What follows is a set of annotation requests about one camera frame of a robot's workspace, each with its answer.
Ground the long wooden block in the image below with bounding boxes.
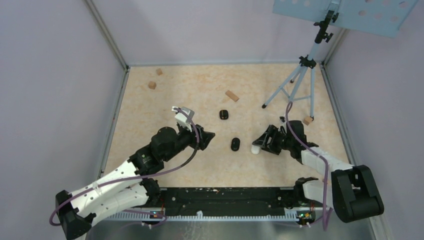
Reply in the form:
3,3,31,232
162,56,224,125
225,90,240,102

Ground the wooden block under tripod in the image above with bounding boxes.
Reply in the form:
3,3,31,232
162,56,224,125
302,116,314,126

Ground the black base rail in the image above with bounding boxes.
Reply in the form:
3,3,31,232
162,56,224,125
141,187,322,217

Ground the light blue tripod stand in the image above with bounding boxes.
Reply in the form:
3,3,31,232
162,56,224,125
261,10,339,121

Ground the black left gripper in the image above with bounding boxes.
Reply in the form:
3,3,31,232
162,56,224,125
162,121,215,162

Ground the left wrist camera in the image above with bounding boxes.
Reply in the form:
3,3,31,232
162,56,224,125
171,106,195,132

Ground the black oval charging case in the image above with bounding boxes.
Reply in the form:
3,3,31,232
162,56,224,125
230,137,241,152

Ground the wooden cube near corner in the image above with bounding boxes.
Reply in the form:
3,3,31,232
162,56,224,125
155,68,163,76

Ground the wooden cube left side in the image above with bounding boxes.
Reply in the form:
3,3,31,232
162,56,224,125
148,81,157,90

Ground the black case with gold band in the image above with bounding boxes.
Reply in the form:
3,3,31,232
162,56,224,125
219,109,229,120

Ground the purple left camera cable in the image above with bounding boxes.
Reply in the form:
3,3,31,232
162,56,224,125
48,106,202,229

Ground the white oval charging case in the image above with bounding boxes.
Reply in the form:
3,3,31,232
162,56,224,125
250,145,262,155

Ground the light blue perforated panel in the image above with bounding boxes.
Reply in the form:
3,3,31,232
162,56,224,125
272,0,418,38

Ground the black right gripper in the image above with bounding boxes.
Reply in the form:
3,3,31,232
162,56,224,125
253,124,294,155

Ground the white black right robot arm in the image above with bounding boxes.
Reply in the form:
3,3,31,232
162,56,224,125
251,120,385,223

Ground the white slotted cable duct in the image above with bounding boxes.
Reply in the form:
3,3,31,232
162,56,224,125
105,210,299,222

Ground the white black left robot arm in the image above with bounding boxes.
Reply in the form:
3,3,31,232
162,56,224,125
54,124,216,240

